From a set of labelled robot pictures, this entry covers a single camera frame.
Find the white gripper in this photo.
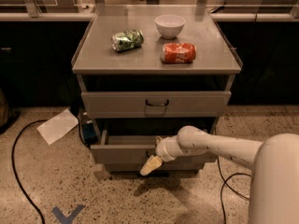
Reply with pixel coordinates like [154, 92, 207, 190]
[140, 136, 185, 175]

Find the grey drawer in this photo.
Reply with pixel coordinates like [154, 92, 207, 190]
[81, 91, 231, 119]
[104, 163, 204, 173]
[91, 130, 216, 165]

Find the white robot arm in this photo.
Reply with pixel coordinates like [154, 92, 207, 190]
[140, 126, 299, 224]

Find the grey bottom drawer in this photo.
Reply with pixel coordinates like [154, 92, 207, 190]
[104, 163, 204, 173]

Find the grey top drawer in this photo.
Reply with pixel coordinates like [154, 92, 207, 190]
[81, 91, 231, 119]

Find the grey metal drawer cabinet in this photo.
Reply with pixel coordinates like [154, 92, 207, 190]
[70, 4, 243, 176]

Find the blue power box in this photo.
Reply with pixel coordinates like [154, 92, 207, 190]
[79, 109, 98, 145]

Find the blue tape floor marker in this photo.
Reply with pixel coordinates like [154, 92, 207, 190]
[51, 203, 86, 224]

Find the white paper sheet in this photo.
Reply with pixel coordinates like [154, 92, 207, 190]
[37, 109, 78, 145]

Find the crushed orange soda can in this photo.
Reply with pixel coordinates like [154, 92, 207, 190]
[161, 43, 196, 63]

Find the crushed green soda can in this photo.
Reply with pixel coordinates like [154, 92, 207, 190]
[111, 30, 144, 52]

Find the white ceramic bowl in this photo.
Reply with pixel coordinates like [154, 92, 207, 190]
[155, 14, 185, 39]

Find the black cable right floor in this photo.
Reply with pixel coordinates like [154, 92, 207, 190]
[216, 156, 252, 224]

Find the black cable floor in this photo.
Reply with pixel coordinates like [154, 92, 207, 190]
[216, 156, 252, 224]
[11, 119, 48, 224]

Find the black cable left floor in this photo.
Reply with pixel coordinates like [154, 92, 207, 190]
[11, 119, 48, 224]

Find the dark counter with rail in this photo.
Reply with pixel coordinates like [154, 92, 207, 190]
[0, 21, 299, 106]

